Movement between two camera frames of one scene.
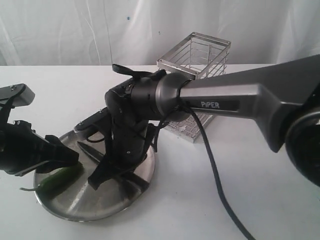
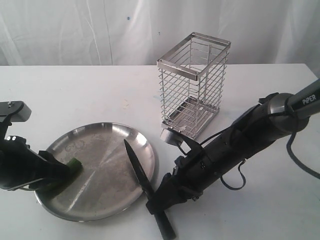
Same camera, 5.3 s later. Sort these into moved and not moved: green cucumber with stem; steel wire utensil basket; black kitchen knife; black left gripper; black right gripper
Moved: black kitchen knife; black left gripper; black right gripper
Not moved: green cucumber with stem; steel wire utensil basket
